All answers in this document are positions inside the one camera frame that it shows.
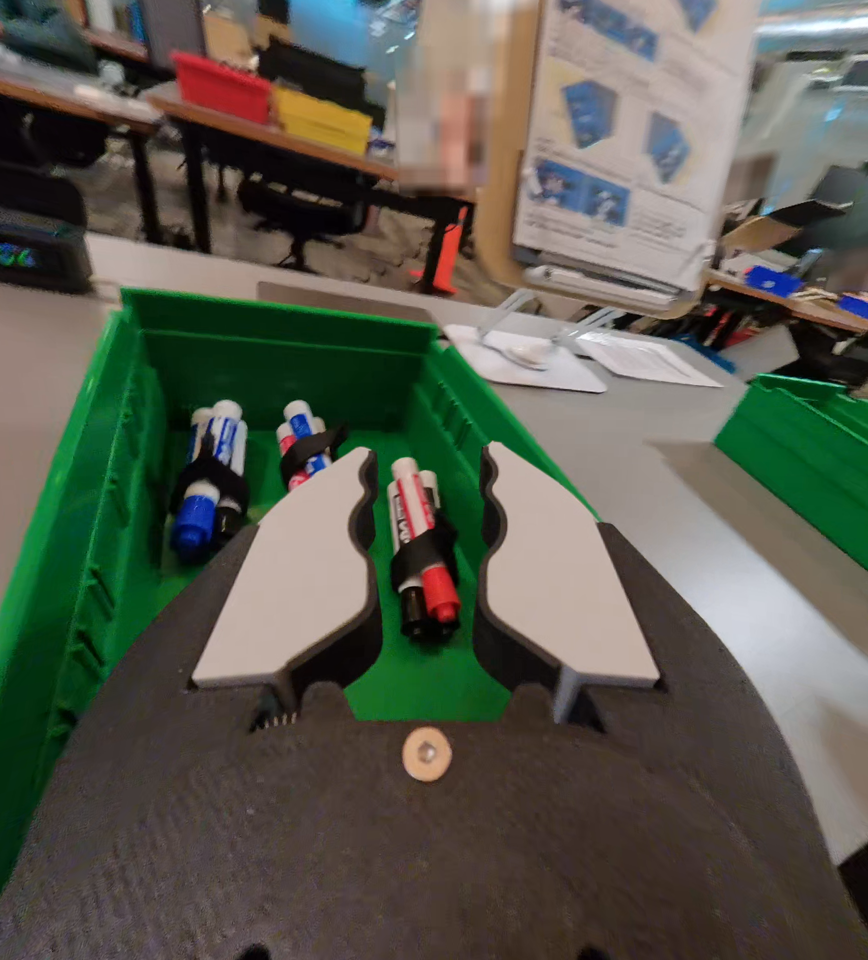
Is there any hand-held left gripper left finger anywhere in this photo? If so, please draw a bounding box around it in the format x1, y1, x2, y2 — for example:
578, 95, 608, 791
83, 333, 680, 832
191, 446, 384, 717

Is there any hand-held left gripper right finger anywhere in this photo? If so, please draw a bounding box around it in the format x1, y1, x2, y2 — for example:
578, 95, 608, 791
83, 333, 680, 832
473, 441, 663, 725

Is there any black dry erase marker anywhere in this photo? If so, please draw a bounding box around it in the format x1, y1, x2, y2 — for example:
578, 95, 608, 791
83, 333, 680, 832
417, 469, 457, 640
209, 416, 251, 543
387, 480, 435, 641

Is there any red dry erase marker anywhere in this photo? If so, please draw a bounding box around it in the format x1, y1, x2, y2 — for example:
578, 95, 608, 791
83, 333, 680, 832
390, 456, 462, 626
275, 420, 311, 494

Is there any black velcro strap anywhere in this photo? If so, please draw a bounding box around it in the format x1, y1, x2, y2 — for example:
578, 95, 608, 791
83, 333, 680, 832
280, 426, 348, 481
390, 517, 459, 594
170, 453, 251, 519

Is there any green plastic bin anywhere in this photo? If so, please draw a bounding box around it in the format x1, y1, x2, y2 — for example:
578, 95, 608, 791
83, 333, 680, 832
713, 372, 868, 609
0, 288, 603, 954

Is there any blue dry erase marker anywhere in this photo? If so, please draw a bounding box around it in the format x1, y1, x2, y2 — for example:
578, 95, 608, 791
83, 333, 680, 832
170, 401, 247, 565
282, 399, 332, 481

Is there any white board with black edge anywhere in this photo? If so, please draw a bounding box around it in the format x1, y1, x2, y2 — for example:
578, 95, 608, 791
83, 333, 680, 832
441, 322, 609, 395

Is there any clear plastic stand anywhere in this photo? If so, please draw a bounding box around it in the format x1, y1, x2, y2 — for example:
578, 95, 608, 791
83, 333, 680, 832
475, 288, 633, 372

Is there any printed paper sheet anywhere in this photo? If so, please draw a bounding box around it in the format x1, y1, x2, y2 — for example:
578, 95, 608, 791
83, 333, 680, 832
576, 330, 726, 390

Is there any black office chair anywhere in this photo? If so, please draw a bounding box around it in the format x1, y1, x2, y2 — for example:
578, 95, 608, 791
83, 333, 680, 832
239, 176, 367, 271

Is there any black box with lit display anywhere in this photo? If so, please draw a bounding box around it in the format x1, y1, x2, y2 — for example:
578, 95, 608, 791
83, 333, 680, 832
0, 206, 93, 295

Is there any wooden edged table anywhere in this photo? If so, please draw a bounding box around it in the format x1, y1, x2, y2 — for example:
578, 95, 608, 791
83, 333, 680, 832
145, 82, 480, 294
0, 60, 165, 245

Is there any yellow plastic bin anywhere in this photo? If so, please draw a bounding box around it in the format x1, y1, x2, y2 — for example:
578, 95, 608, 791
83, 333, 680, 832
272, 86, 373, 155

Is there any poster on wooden board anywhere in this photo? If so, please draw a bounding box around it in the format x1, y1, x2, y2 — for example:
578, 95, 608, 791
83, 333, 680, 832
475, 0, 765, 320

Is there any red plastic bin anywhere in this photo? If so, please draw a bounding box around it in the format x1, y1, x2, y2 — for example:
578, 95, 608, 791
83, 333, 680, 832
171, 51, 273, 125

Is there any black plastic bin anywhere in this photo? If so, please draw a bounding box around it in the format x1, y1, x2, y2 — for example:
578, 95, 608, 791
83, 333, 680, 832
257, 37, 367, 106

